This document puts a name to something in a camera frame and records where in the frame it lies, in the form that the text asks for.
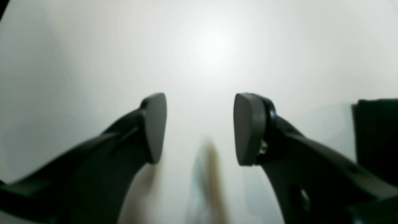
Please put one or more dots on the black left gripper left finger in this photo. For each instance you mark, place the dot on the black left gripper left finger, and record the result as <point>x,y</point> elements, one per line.
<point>88,183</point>

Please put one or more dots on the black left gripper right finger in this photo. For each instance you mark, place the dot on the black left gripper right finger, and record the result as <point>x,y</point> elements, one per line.
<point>313,183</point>

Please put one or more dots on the black T-shirt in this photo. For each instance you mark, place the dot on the black T-shirt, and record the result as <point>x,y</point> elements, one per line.
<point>376,137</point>

